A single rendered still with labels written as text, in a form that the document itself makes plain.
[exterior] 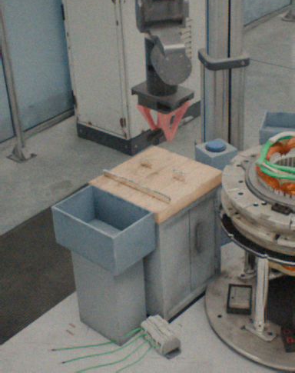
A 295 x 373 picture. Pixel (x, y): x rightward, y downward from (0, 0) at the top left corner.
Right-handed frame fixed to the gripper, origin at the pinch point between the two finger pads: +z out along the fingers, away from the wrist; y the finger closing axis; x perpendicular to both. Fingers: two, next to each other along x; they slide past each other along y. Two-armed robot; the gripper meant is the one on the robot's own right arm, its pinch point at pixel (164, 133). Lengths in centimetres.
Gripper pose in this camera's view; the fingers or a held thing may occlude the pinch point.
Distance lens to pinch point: 124.7
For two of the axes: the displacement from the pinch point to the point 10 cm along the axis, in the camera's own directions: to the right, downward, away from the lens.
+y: 7.5, 3.4, -5.8
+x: 6.7, -4.3, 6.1
